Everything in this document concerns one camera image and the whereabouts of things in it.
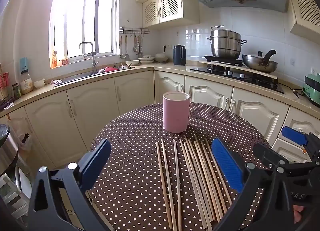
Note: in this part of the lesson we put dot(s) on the clear plastic bag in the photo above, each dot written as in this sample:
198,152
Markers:
18,131

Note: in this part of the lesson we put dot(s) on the stainless steel rice cooker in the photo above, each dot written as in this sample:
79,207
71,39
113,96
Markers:
7,146

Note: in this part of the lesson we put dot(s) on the white-framed kitchen window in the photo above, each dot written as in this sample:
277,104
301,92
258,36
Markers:
85,15

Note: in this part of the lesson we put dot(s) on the pink plastic basin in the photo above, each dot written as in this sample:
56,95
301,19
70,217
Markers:
108,69

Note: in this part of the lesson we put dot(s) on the stainless steel kitchen sink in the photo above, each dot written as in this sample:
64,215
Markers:
82,75

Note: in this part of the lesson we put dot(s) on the black gas stove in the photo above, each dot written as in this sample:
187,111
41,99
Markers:
250,77

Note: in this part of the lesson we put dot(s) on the green countertop appliance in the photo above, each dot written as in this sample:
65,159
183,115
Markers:
312,89

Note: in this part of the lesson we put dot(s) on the long wooden board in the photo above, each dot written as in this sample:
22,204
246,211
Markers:
240,69

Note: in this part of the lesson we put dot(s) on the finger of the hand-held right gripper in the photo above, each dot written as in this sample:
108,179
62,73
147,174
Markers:
267,154
293,134

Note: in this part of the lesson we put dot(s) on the pink cylindrical utensil holder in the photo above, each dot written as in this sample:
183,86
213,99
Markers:
176,113

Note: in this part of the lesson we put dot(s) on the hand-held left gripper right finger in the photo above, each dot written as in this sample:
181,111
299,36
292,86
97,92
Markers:
226,163

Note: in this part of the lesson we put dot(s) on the wall socket with plug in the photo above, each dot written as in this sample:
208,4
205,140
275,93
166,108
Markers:
167,46

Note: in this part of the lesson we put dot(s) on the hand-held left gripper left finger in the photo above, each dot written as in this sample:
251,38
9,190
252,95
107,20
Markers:
98,161

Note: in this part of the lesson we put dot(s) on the orange bottle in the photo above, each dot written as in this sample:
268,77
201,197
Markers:
54,60

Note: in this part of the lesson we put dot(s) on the hanging metal ladle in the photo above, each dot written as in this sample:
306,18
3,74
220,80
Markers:
122,54

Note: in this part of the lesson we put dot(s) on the metal wall utensil rail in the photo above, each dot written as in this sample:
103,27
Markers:
133,30

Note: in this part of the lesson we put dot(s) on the small white bowl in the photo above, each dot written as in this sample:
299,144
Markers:
39,83

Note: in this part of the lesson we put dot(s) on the hanging metal skimmer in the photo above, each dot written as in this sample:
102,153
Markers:
135,45

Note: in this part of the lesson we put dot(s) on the black electric kettle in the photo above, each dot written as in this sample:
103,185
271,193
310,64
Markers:
179,55

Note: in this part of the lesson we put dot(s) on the hanging metal spoon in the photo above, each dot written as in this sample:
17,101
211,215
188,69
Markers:
140,52

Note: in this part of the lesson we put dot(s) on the person's right hand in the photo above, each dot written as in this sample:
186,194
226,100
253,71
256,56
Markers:
298,214

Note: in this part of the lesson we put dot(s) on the cream lattice-door wall cabinet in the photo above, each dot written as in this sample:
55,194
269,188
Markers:
170,5
305,8

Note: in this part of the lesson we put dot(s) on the cream lower kitchen cabinets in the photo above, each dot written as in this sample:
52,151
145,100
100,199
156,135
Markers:
87,111

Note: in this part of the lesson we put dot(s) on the stainless steel steamer pot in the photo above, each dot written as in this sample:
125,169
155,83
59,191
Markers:
226,43

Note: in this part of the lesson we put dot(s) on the brown polka-dot tablecloth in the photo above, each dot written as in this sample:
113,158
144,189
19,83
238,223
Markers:
130,171

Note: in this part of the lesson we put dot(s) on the glass jar with label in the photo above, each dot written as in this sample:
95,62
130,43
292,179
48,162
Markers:
26,84

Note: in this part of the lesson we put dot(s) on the crumpled dish rag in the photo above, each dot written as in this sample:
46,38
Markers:
56,82

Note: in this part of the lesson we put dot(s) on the metal sink faucet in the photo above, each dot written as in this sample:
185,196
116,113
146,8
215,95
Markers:
93,55

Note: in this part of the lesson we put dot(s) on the group of wooden chopsticks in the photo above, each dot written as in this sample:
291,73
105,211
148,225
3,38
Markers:
197,183

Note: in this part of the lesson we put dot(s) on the dark glass jar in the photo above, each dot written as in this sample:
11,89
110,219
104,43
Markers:
16,90

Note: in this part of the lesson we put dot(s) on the beige kitchen countertop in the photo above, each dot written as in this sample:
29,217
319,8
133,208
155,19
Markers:
145,67

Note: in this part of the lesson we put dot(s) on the small red container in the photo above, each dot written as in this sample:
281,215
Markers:
64,61

